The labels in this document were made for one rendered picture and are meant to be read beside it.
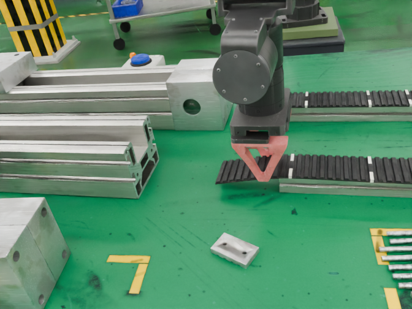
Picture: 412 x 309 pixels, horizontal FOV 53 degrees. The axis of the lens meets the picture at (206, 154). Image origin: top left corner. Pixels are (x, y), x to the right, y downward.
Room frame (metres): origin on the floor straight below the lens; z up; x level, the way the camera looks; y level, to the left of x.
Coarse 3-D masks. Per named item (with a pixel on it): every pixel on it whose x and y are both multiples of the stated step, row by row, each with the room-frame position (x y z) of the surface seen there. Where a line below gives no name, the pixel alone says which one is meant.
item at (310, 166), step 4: (304, 156) 0.46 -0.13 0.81; (308, 156) 0.45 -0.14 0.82; (312, 156) 0.45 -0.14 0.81; (316, 156) 0.45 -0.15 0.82; (304, 160) 0.45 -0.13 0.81; (308, 160) 0.44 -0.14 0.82; (312, 160) 0.45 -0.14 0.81; (316, 160) 0.44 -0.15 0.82; (304, 164) 0.44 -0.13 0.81; (308, 164) 0.44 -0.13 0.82; (312, 164) 0.43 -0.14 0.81; (316, 164) 0.43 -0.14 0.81; (304, 168) 0.43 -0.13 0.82; (308, 168) 0.43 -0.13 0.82; (312, 168) 0.43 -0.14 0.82; (316, 168) 0.43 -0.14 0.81; (304, 172) 0.42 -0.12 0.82; (308, 172) 0.42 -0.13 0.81; (312, 172) 0.42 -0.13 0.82; (316, 172) 0.42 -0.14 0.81; (304, 176) 0.41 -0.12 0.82; (308, 176) 0.41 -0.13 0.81; (312, 176) 0.41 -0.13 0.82; (316, 176) 0.41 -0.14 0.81
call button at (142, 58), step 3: (141, 54) 0.87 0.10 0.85; (144, 54) 0.86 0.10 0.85; (132, 57) 0.86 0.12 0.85; (135, 57) 0.85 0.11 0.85; (138, 57) 0.85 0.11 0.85; (141, 57) 0.85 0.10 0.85; (144, 57) 0.84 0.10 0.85; (147, 57) 0.85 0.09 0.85; (132, 60) 0.84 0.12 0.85; (135, 60) 0.84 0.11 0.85; (138, 60) 0.84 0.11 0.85; (141, 60) 0.84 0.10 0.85; (144, 60) 0.84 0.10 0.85; (147, 60) 0.84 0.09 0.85; (132, 63) 0.84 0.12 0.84; (135, 63) 0.84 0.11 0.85; (138, 63) 0.83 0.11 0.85; (141, 63) 0.83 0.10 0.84
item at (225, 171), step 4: (232, 160) 0.49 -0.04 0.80; (224, 164) 0.49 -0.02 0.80; (228, 164) 0.48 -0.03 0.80; (232, 164) 0.48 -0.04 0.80; (220, 168) 0.49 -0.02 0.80; (224, 168) 0.48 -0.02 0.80; (228, 168) 0.47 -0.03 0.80; (220, 172) 0.47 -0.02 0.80; (224, 172) 0.47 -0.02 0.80; (228, 172) 0.46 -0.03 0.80; (220, 176) 0.46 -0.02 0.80; (224, 176) 0.46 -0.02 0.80; (228, 176) 0.46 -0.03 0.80; (216, 180) 0.45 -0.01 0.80; (220, 180) 0.45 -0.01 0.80; (224, 180) 0.45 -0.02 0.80; (228, 180) 0.45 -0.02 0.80; (216, 184) 0.45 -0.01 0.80
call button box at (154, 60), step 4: (152, 56) 0.88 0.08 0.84; (156, 56) 0.87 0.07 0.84; (160, 56) 0.87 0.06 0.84; (128, 60) 0.88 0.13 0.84; (152, 60) 0.86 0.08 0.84; (156, 60) 0.85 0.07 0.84; (160, 60) 0.85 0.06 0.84; (164, 60) 0.87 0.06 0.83; (124, 64) 0.86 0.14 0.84; (128, 64) 0.85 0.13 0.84; (132, 64) 0.84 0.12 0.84; (136, 64) 0.84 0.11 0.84; (140, 64) 0.83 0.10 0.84; (144, 64) 0.83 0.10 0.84; (148, 64) 0.83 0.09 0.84; (152, 64) 0.83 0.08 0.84; (156, 64) 0.83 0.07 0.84; (160, 64) 0.85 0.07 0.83; (164, 64) 0.87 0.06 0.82
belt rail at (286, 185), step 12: (288, 180) 0.43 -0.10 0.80; (300, 180) 0.42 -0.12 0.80; (312, 180) 0.42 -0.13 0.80; (324, 180) 0.41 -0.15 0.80; (288, 192) 0.43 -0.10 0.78; (300, 192) 0.42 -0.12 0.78; (312, 192) 0.42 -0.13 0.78; (324, 192) 0.41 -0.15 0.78; (336, 192) 0.41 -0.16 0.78; (348, 192) 0.40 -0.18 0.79; (360, 192) 0.40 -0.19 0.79; (372, 192) 0.39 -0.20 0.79; (384, 192) 0.39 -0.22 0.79; (396, 192) 0.38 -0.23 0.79; (408, 192) 0.38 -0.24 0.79
